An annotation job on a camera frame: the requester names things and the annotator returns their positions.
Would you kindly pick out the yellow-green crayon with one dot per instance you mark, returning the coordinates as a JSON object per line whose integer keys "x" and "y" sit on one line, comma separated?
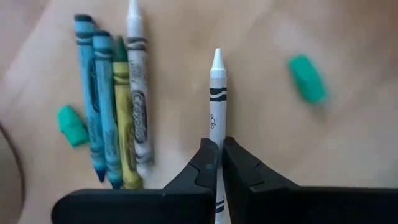
{"x": 124, "y": 118}

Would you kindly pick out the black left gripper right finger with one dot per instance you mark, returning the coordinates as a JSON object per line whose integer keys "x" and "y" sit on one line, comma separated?
{"x": 280, "y": 202}

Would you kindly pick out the grey crayon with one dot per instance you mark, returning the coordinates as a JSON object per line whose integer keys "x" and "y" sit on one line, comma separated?
{"x": 140, "y": 109}

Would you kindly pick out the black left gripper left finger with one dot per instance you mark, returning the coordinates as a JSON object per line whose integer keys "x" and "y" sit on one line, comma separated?
{"x": 174, "y": 202}

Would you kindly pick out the green pencil cap eraser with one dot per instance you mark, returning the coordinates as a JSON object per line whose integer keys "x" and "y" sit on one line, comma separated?
{"x": 72, "y": 126}
{"x": 308, "y": 79}

